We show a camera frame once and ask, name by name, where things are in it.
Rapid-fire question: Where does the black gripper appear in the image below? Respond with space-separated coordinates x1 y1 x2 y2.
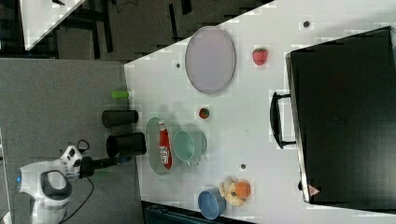
79 157 120 178

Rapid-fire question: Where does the red plush ketchup bottle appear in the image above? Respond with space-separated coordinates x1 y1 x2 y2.
159 121 173 170

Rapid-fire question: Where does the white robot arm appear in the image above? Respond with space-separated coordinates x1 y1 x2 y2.
17 146 120 224

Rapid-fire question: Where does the large black cup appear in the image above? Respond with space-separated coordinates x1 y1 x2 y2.
106 133 147 158

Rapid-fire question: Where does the small black cup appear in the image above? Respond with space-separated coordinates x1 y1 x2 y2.
102 110 139 128

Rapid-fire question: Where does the green toy fruit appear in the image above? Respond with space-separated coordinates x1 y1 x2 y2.
111 91 129 100

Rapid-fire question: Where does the green mug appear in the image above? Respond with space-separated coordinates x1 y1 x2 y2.
173 130 207 167

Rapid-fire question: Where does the small red toy tomato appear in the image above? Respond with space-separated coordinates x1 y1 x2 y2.
199 107 209 119

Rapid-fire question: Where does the blue cup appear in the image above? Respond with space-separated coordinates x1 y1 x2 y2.
198 188 226 220

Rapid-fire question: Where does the grey round plate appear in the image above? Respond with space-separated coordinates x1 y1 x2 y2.
185 26 236 94

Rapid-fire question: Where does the red toy strawberry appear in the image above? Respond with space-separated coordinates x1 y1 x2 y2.
252 48 268 66

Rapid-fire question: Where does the black toaster oven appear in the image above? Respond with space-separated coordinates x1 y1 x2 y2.
285 26 396 214

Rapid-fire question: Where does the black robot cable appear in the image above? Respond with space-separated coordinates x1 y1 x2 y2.
59 139 95 224

